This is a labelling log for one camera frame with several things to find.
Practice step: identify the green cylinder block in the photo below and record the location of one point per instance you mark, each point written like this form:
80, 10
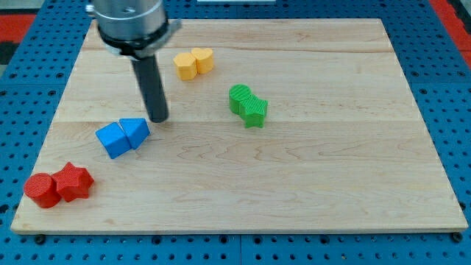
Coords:
237, 94

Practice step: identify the yellow heart block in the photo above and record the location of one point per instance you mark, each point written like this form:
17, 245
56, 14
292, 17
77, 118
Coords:
204, 59

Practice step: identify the red cylinder block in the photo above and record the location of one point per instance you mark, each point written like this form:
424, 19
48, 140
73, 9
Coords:
42, 190

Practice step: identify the blue cube block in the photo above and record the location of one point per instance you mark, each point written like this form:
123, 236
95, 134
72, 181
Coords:
113, 139

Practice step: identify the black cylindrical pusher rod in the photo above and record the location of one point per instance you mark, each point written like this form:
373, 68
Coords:
149, 80

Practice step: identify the light wooden board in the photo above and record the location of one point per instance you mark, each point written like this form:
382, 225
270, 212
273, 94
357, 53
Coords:
343, 149

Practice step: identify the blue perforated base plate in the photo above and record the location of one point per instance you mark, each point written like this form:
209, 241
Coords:
35, 78

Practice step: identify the yellow hexagon block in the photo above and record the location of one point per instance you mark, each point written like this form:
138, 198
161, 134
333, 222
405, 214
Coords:
185, 65

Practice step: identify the blue triangle block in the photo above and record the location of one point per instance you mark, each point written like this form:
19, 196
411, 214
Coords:
136, 130

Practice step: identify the green star block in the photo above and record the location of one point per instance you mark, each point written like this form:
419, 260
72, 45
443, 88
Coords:
253, 111

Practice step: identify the red star block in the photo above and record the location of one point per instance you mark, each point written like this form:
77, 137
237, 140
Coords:
73, 182

